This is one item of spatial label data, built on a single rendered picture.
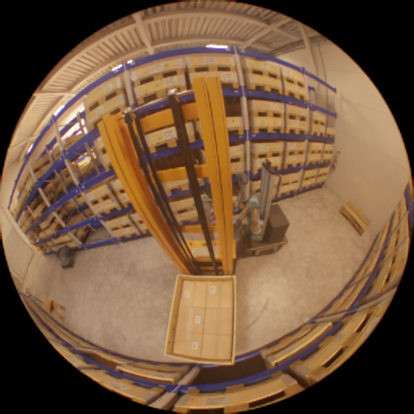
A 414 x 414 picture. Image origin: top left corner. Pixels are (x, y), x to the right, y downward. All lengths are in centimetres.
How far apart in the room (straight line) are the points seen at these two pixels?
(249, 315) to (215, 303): 88
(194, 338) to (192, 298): 57
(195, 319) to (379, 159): 596
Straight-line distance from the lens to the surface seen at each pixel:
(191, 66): 246
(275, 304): 260
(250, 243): 256
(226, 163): 63
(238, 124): 246
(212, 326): 179
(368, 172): 547
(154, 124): 78
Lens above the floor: 246
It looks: 40 degrees down
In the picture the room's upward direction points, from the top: 11 degrees counter-clockwise
